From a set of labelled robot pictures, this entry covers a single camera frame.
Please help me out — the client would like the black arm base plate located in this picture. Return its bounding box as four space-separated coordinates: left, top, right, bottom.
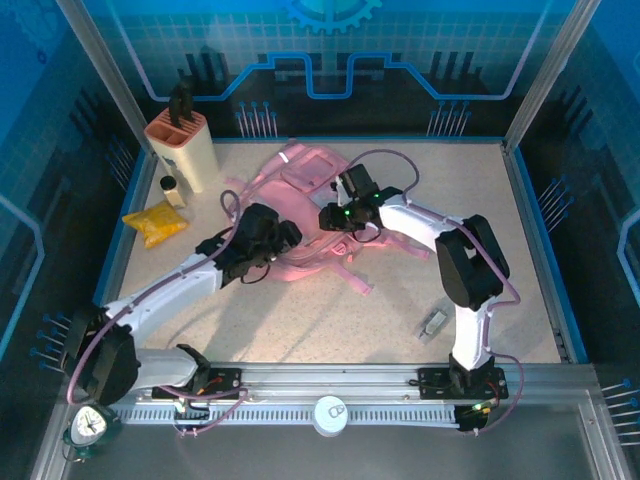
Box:
417 367 510 400
151 367 243 400

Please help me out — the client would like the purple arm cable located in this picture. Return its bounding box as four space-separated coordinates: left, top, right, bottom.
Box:
347 149 526 436
65 189 251 439

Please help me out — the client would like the aluminium front rail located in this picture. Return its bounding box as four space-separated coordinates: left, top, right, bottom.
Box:
64 362 596 401

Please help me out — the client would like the white slotted cable duct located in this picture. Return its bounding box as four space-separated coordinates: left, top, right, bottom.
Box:
119 403 461 427

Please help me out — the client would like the green alarm clock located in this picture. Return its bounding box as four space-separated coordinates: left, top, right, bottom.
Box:
62 403 122 461

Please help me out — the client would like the small clear plastic box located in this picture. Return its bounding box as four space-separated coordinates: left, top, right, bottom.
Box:
413 305 450 346

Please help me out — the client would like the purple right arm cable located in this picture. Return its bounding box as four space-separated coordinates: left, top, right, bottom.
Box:
347 149 526 436

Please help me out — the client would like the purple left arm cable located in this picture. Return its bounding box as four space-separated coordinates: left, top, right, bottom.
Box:
65 189 251 439

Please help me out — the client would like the small bottle black cap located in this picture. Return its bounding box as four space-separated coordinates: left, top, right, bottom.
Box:
159 175 187 210

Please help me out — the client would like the beige orange knife block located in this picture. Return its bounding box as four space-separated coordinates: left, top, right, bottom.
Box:
143 109 221 195

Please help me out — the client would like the aluminium frame post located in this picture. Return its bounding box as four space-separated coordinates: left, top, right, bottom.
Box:
55 0 154 151
502 0 604 154

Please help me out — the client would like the small black control board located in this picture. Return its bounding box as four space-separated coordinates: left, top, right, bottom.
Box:
173 397 211 421
453 403 490 432

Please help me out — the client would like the pink student backpack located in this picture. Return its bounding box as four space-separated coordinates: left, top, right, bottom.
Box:
222 139 431 296

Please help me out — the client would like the yellow snack bag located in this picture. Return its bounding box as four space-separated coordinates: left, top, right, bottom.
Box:
122 200 191 250

